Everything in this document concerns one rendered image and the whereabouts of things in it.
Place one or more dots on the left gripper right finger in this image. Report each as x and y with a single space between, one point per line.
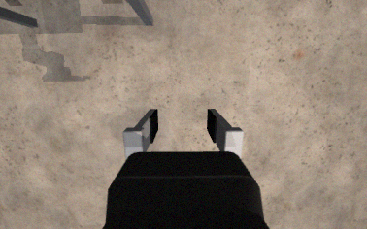
233 142

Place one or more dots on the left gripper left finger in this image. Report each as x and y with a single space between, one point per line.
134 142

